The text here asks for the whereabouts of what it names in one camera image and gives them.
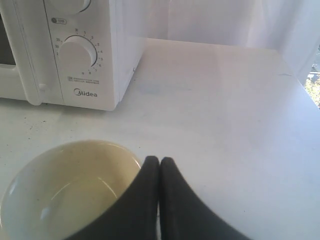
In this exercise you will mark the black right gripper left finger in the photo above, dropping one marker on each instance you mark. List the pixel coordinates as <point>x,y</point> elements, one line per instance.
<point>134,214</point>

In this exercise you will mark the cream ceramic bowl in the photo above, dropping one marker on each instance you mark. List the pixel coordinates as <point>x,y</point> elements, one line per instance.
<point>64,189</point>

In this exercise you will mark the lower white timer knob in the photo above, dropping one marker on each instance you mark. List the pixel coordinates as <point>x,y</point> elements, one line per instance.
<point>77,54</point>

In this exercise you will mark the upper white control knob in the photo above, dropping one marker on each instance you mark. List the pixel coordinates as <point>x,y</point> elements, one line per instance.
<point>70,6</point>

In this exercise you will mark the white microwave oven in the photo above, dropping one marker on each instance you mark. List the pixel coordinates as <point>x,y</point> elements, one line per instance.
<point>19,47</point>

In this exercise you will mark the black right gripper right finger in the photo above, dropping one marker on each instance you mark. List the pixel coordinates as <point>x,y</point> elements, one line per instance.
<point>183,215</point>

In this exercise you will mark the white microwave oven body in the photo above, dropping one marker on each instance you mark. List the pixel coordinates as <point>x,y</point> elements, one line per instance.
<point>117,29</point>

